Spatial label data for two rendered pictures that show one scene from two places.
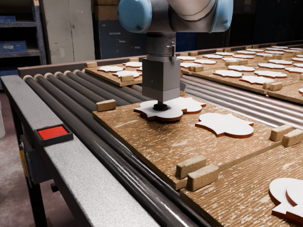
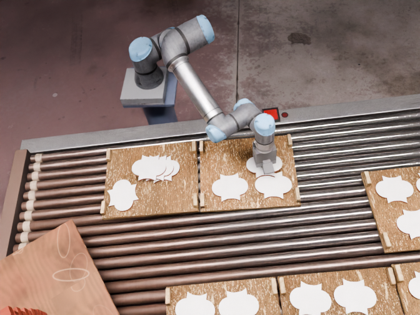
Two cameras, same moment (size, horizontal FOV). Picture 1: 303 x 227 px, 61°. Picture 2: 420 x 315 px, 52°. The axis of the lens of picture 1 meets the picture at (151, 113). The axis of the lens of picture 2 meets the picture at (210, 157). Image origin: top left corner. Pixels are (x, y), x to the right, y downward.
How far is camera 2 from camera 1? 1.94 m
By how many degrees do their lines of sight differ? 91
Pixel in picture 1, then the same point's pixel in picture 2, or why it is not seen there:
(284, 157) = (189, 187)
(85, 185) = not seen: hidden behind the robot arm
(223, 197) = (184, 150)
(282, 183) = (176, 168)
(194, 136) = (227, 167)
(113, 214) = (202, 124)
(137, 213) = (198, 130)
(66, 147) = not seen: hidden behind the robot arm
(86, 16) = not seen: outside the picture
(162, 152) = (222, 147)
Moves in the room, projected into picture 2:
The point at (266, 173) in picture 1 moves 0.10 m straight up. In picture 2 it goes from (185, 172) to (182, 159)
